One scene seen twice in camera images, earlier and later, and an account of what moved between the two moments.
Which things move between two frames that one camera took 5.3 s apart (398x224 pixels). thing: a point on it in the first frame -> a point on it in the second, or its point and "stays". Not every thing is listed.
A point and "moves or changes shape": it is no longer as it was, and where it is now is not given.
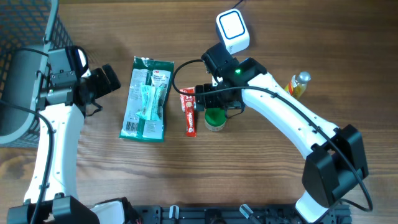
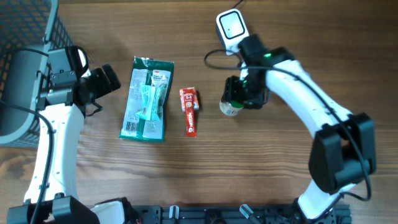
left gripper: (104, 86) stays
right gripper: (208, 101) -> (231, 91)
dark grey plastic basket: (29, 30) stays
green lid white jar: (215, 118) moves or changes shape
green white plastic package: (144, 117) stays
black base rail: (232, 214) stays
